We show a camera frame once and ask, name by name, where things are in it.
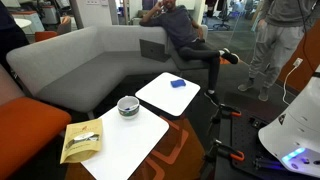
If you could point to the gray corner sofa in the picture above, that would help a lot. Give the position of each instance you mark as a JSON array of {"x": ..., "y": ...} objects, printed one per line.
[{"x": 76, "y": 73}]

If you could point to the white pen with blue cap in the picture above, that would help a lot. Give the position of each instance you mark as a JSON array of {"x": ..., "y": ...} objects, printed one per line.
[{"x": 130, "y": 107}]

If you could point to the blue cloth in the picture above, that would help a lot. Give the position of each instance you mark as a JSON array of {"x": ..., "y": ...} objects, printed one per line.
[{"x": 178, "y": 83}]

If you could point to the yellow paper pouch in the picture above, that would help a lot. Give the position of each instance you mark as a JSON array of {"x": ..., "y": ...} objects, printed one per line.
[{"x": 81, "y": 141}]

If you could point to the orange cushioned bench sofa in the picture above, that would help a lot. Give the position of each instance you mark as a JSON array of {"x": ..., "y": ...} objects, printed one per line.
[{"x": 23, "y": 130}]

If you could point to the seated person in dark clothes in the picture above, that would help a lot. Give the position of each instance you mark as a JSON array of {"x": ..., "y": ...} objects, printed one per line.
[{"x": 181, "y": 28}]

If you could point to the gray laptop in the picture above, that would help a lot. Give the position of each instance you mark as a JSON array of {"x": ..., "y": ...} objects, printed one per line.
[{"x": 153, "y": 50}]

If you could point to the orange lounge chair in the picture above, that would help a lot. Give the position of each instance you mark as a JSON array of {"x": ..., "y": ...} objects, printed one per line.
[{"x": 50, "y": 33}]

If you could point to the white square table top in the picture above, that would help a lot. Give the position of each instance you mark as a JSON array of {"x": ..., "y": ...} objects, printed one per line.
[{"x": 128, "y": 146}]

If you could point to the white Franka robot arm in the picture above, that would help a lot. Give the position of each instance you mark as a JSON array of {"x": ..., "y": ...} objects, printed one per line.
[{"x": 296, "y": 133}]

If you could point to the standing person in gray sweats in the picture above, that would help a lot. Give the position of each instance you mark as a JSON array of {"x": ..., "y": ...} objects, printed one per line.
[{"x": 276, "y": 36}]

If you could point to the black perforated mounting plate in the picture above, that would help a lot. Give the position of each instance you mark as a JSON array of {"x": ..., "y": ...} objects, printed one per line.
[{"x": 246, "y": 140}]

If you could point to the black office chair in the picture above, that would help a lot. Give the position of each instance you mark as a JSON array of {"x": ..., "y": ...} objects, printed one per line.
[{"x": 222, "y": 18}]

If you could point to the white side table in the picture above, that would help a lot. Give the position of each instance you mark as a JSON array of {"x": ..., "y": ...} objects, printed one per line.
[{"x": 163, "y": 95}]

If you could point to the round white table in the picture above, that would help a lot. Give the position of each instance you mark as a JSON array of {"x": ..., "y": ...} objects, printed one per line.
[{"x": 22, "y": 22}]

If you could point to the orange table base frame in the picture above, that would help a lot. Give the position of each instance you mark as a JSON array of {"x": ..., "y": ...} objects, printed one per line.
[
  {"x": 156, "y": 170},
  {"x": 180, "y": 148}
]

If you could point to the white ceramic cup, green band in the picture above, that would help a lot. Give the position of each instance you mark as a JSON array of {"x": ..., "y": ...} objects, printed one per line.
[{"x": 128, "y": 112}]

